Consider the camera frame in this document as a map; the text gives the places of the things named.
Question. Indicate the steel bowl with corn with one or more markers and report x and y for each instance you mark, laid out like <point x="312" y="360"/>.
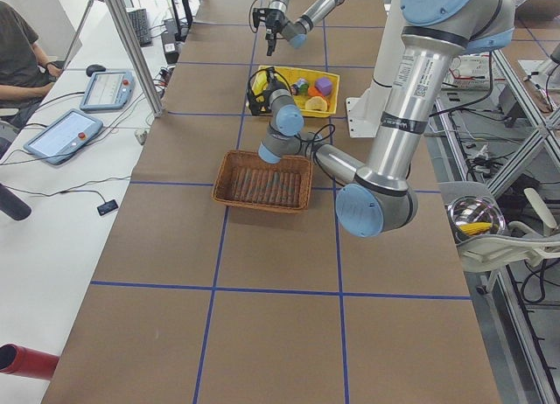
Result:
<point x="471" y="216"/>

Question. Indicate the teach pendant tablet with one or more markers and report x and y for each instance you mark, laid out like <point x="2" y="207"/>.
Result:
<point x="59" y="141"/>
<point x="107" y="91"/>

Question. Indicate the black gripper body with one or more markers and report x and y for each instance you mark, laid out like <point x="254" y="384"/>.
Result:
<point x="275" y="21"/>
<point x="268" y="87"/>

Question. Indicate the white office chair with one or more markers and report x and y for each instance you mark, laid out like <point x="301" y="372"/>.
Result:
<point x="491" y="252"/>

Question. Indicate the toy bread croissant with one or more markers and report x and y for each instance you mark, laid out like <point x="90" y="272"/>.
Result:
<point x="317" y="103"/>

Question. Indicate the purple foam cube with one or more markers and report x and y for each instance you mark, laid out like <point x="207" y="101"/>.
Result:
<point x="324" y="85"/>

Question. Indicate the yellow woven basket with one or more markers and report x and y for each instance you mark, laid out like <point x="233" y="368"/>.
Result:
<point x="289" y="75"/>

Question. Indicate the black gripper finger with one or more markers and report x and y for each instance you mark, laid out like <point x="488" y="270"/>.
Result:
<point x="271" y="46"/>

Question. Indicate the black keyboard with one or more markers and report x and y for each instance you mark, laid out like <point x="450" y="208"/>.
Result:
<point x="139" y="21"/>

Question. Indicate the seated person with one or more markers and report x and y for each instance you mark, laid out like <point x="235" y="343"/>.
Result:
<point x="27" y="75"/>

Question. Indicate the small black puck device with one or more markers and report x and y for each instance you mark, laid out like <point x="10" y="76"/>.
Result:
<point x="107" y="207"/>

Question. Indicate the small black-capped bottle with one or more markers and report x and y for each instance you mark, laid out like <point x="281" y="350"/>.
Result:
<point x="300" y="87"/>

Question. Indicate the red cylinder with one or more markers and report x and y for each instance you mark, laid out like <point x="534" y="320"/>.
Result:
<point x="26" y="362"/>

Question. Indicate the orange toy carrot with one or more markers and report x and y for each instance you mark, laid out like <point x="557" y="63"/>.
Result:
<point x="313" y="91"/>

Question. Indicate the near teach pendant tablet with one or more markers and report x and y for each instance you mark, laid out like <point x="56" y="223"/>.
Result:
<point x="59" y="141"/>

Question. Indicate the black computer mouse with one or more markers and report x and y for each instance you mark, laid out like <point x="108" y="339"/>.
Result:
<point x="94" y="68"/>

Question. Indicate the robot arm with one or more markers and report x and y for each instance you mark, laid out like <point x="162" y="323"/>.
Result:
<point x="295" y="33"/>
<point x="376" y="197"/>

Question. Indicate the aluminium frame post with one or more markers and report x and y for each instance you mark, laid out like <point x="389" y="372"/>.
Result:
<point x="128" y="38"/>

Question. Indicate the brown wicker basket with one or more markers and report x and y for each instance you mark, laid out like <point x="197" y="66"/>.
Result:
<point x="245" y="180"/>

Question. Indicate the far teach pendant tablet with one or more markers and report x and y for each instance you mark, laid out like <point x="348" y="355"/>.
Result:
<point x="107" y="91"/>

